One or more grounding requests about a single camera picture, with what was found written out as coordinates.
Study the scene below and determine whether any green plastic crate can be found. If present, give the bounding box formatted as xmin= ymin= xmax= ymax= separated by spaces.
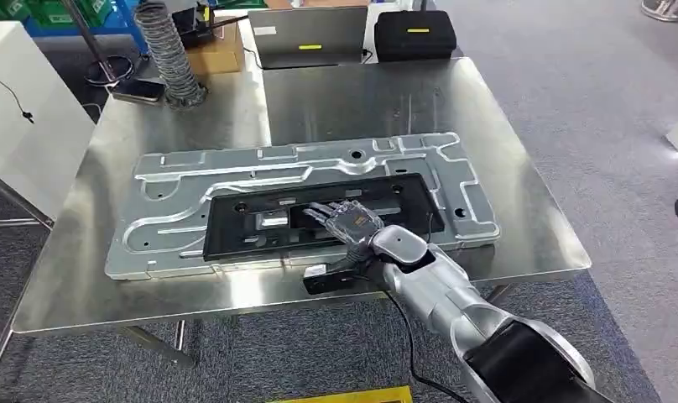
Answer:
xmin=0 ymin=0 xmax=143 ymax=30

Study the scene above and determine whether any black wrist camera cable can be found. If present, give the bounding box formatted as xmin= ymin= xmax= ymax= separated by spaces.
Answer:
xmin=382 ymin=289 xmax=472 ymax=403

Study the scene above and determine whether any grey laptop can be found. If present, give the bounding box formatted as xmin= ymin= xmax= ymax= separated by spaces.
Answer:
xmin=247 ymin=6 xmax=371 ymax=71

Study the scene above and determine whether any stamped grey metal panel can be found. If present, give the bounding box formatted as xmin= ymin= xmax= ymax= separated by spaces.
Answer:
xmin=103 ymin=131 xmax=502 ymax=281

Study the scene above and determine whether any blue plastic crate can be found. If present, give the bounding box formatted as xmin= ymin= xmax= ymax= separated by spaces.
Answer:
xmin=23 ymin=0 xmax=149 ymax=55

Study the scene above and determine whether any black plastic frame plate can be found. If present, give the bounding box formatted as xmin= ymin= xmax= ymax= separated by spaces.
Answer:
xmin=201 ymin=172 xmax=446 ymax=263

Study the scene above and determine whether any steel work table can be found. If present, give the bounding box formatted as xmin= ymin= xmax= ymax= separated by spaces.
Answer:
xmin=0 ymin=55 xmax=593 ymax=390

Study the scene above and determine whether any black thin cable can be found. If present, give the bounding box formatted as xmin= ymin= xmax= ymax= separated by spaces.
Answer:
xmin=0 ymin=69 xmax=35 ymax=125

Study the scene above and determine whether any brown cardboard box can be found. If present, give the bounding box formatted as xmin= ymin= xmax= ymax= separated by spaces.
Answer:
xmin=184 ymin=15 xmax=247 ymax=77

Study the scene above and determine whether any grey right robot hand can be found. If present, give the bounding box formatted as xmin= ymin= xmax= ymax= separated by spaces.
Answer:
xmin=302 ymin=200 xmax=386 ymax=274

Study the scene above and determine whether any black stand with round base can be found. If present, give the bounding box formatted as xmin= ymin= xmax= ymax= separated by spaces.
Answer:
xmin=60 ymin=0 xmax=135 ymax=88

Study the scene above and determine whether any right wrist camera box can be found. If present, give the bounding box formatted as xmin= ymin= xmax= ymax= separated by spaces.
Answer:
xmin=302 ymin=263 xmax=374 ymax=296

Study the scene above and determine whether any grey ribbed flexible hose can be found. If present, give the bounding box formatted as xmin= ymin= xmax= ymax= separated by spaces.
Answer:
xmin=133 ymin=1 xmax=209 ymax=111

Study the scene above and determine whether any white cabinet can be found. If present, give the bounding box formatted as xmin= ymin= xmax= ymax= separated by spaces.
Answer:
xmin=0 ymin=21 xmax=97 ymax=225

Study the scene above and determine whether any yellow floor tape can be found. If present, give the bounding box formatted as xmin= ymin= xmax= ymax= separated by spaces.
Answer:
xmin=271 ymin=385 xmax=414 ymax=403

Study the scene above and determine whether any black carry case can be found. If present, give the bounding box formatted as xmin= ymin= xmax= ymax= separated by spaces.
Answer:
xmin=373 ymin=9 xmax=458 ymax=63

